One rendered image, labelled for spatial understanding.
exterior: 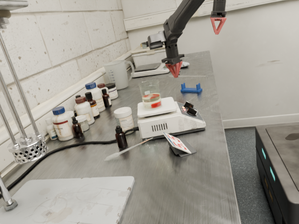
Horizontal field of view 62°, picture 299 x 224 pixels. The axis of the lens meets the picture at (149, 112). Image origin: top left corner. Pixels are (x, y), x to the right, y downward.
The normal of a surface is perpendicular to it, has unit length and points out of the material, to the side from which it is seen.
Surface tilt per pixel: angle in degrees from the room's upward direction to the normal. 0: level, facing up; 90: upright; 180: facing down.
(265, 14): 90
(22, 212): 0
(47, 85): 90
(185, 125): 90
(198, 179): 0
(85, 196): 0
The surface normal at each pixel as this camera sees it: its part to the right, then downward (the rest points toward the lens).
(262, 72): -0.19, 0.38
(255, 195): -0.18, -0.92
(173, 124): 0.04, 0.35
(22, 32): 0.96, -0.11
